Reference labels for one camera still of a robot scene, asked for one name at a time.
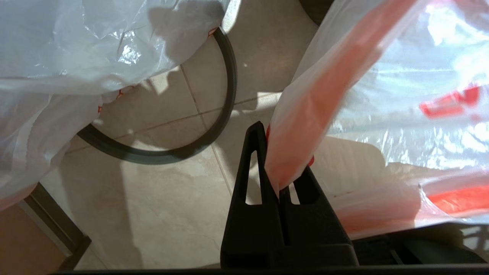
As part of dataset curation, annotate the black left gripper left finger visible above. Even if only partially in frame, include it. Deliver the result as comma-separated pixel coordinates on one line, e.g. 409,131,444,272
221,121,284,269

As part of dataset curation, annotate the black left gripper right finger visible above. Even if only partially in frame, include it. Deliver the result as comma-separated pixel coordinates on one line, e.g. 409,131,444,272
279,164,359,268

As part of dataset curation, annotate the dark bin retaining ring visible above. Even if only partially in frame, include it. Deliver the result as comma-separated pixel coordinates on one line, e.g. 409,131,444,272
76,27,238,165

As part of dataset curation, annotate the white bin liner bag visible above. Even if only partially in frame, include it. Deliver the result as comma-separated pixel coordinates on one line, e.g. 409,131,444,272
264,0,489,242

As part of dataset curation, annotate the used white drawstring trash bag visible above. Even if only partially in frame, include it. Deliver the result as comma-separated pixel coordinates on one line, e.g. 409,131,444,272
0,0,242,211

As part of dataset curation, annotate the grey black robot base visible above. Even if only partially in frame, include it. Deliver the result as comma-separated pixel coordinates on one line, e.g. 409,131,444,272
351,223,489,265

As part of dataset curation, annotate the black round trash bin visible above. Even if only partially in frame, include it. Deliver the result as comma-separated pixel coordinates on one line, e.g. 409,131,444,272
298,0,335,26

